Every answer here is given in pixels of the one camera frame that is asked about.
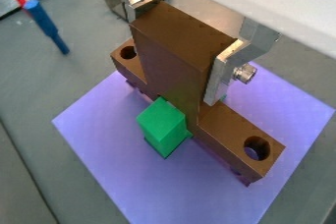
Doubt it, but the purple base block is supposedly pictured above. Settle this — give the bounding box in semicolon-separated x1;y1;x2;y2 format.
53;70;335;224

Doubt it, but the blue hexagonal peg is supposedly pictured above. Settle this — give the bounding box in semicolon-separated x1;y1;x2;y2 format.
25;0;70;55

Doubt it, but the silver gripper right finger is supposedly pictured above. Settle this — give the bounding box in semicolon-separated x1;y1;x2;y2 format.
205;18;282;106

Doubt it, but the green U-shaped block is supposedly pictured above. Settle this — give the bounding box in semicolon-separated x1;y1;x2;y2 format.
137;97;194;158

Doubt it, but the brown T-shaped block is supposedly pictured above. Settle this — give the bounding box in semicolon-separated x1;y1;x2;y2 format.
113;2;286;183

